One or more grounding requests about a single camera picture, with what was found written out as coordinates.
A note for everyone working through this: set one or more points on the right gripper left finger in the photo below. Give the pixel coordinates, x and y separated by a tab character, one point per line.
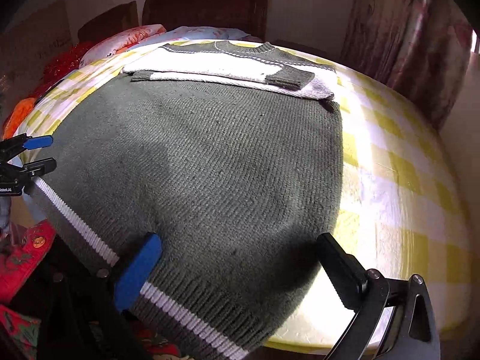
87	312

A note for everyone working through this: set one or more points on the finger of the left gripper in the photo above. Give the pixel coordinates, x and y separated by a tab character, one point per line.
16	145
15	178

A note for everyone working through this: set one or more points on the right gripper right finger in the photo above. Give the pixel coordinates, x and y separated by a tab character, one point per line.
411	332

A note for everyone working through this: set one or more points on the green white knit sweater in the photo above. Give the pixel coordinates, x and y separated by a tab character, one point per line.
233	157

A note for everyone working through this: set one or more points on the red floral blanket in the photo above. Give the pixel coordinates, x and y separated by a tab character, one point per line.
17	265

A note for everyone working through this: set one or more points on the yellow checkered bed sheet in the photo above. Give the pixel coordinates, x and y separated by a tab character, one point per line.
400	212

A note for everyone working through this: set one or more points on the pink floral pillow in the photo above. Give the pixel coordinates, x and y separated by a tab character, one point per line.
120	42

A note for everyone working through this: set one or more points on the blue floral pillow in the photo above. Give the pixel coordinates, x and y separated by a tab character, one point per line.
185	33

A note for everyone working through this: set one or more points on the dark wooden headboard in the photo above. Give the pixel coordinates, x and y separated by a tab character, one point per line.
250	16

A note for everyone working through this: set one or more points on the dark wooden nightstand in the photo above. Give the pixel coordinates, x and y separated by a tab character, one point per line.
300	47

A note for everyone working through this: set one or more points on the floral pink curtain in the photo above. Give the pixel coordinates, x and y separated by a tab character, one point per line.
419	48

